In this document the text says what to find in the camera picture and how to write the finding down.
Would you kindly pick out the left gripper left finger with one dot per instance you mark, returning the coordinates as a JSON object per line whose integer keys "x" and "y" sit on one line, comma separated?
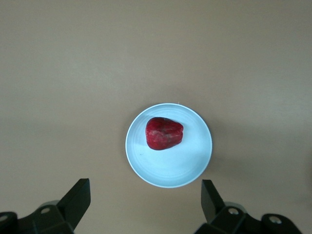
{"x": 73, "y": 202}

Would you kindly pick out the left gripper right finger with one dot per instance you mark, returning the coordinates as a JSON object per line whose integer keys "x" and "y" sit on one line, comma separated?
{"x": 212, "y": 204}

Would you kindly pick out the dark red apple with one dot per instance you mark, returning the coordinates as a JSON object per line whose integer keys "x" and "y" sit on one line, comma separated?
{"x": 164, "y": 134}

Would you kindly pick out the light blue round plate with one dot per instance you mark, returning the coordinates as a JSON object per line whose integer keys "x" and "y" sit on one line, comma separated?
{"x": 170, "y": 168}

